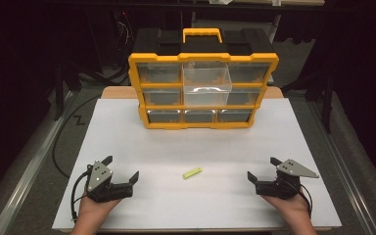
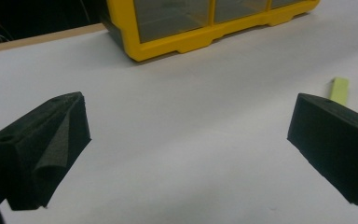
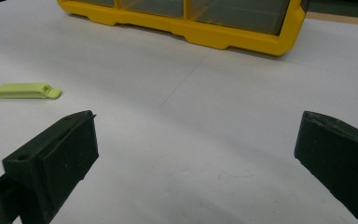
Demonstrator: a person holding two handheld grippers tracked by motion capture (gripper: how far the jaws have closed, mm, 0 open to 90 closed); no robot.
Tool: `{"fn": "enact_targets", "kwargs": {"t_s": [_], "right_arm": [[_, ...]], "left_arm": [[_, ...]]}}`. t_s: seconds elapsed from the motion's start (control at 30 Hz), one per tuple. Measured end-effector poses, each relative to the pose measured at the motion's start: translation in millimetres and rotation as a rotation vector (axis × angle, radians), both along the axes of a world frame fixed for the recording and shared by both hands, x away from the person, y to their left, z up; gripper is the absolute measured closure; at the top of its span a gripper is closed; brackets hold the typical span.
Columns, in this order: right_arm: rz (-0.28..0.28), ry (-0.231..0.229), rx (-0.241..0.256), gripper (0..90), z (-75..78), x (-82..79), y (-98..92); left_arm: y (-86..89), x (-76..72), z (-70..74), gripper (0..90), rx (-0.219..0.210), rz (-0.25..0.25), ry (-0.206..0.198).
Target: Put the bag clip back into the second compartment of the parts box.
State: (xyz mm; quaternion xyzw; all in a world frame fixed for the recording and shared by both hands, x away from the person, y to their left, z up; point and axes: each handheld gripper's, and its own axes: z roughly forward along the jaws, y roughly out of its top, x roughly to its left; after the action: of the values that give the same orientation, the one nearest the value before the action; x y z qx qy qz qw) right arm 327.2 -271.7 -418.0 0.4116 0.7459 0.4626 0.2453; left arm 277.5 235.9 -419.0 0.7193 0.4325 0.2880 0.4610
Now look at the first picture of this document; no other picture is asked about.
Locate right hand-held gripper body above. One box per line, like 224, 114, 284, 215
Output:
255, 158, 320, 201

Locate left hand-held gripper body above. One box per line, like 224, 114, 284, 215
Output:
84, 160, 134, 204

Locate small yellow-green block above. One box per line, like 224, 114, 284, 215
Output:
182, 166, 205, 180

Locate large clear plastic drawer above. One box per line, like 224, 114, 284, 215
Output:
182, 61, 234, 108

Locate yellow and black organizer cabinet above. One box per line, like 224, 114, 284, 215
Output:
127, 26, 280, 131

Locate person's right hand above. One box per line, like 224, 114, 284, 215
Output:
261, 191, 311, 227

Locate person's left hand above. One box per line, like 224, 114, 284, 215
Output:
76, 191, 123, 227

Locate white table mat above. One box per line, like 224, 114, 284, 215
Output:
51, 97, 343, 232

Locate black metal stand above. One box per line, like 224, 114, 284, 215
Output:
321, 72, 336, 134
52, 60, 67, 122

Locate set of small closed drawers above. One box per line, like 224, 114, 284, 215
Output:
135, 62, 272, 125

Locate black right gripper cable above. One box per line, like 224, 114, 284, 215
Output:
297, 184, 314, 219

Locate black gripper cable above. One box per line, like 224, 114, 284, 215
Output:
297, 184, 314, 219
70, 164, 93, 224

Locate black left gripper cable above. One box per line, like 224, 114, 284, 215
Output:
70, 164, 93, 224

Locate black floor cable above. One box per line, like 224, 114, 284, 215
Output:
51, 93, 103, 180

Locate silver metal rail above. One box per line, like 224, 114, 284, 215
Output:
307, 100, 375, 235
0, 90, 76, 235

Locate bundle of thin wires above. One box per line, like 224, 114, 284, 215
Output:
116, 11, 136, 52

